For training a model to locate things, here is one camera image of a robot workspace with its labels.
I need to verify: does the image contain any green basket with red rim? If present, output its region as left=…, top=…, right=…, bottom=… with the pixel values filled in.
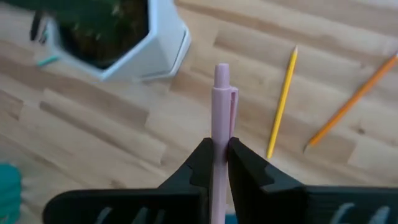
left=0, top=163, right=22, bottom=224

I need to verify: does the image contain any white hexagonal plant pot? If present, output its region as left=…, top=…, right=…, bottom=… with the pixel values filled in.
left=43, top=0, right=192, bottom=82

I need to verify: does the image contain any orange pencil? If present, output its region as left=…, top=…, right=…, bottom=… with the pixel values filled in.
left=303, top=51, right=398, bottom=153

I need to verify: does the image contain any green pencil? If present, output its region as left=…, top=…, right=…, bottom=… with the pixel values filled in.
left=37, top=55, right=60, bottom=67

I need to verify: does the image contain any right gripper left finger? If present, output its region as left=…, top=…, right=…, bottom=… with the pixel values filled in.
left=43, top=136, right=215, bottom=224

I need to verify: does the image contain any pink pen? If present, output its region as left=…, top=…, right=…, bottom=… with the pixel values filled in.
left=210, top=63, right=239, bottom=224

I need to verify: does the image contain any green cactus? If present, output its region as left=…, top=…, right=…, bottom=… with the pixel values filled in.
left=6, top=0, right=150, bottom=69

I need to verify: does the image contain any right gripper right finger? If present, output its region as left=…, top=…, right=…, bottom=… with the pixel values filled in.
left=228, top=136, right=398, bottom=224

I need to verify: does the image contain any yellow pencil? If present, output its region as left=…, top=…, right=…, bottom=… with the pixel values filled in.
left=266, top=45, right=299, bottom=160

